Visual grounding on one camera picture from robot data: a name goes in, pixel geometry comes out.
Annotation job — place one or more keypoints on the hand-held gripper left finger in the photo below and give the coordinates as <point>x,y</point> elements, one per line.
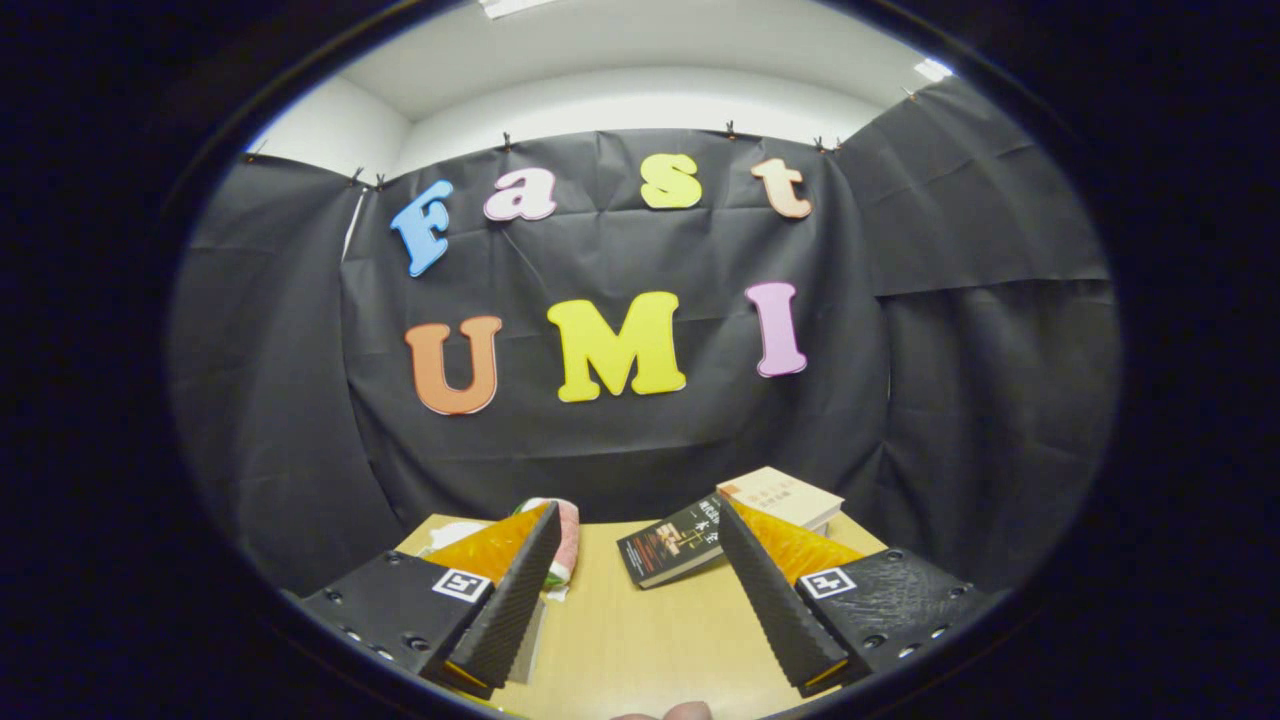
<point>510,610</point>

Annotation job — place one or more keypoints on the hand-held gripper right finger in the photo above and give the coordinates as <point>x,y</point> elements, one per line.
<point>770,600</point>

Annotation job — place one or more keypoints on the watermelon slice plush toy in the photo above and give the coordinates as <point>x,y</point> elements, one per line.
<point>567,545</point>

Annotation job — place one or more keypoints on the beige cover book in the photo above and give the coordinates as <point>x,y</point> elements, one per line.
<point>785,495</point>

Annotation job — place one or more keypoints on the black cover book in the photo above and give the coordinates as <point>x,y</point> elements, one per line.
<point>670,545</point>

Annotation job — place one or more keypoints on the small ceiling light panel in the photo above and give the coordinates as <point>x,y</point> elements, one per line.
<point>932,69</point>

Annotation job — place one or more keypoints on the large ceiling light panel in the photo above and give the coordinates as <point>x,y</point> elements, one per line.
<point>515,6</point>

